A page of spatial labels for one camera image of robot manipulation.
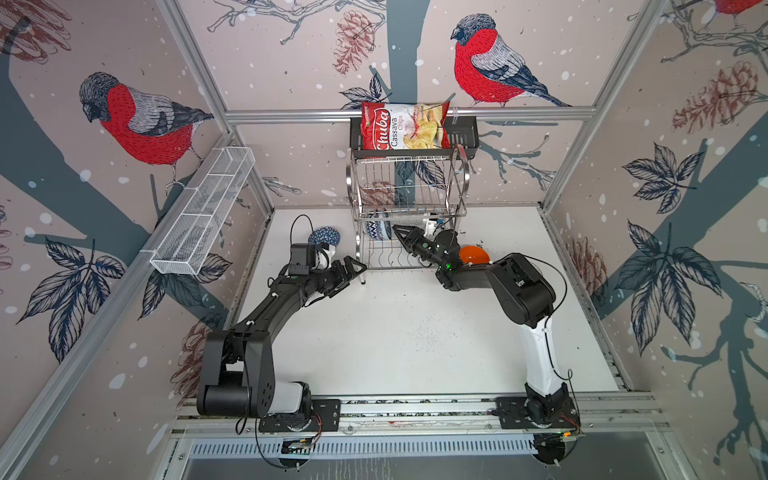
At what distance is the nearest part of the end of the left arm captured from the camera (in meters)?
0.76

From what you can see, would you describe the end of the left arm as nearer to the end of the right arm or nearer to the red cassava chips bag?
the end of the right arm

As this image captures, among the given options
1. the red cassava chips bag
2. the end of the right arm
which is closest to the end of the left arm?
→ the end of the right arm

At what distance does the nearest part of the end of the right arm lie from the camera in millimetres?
793
